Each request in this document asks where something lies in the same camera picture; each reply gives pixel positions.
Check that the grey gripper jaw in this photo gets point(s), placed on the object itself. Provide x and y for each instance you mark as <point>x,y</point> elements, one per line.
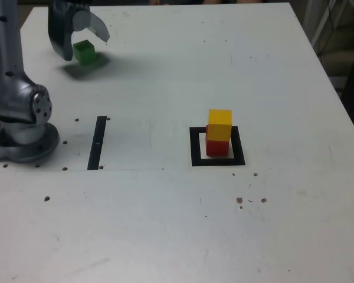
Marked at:
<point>84,19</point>

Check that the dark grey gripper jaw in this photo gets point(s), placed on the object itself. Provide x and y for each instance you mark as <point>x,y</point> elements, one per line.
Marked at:
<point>59,32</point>

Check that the green cube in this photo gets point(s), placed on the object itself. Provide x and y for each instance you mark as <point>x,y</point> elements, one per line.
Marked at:
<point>85,54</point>

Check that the yellow cube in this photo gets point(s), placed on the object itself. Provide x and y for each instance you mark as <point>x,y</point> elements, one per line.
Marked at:
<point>219,131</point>

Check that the red cube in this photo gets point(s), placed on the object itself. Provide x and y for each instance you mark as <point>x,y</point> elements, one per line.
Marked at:
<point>216,148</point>

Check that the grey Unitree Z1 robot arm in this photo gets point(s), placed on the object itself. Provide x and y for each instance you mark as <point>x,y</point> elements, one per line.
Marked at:
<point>6,88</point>

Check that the black tape square outline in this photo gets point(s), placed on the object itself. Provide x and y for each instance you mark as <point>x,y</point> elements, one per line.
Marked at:
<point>194,147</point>

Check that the black tape strip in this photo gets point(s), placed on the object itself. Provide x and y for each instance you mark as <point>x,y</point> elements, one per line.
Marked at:
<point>96,141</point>

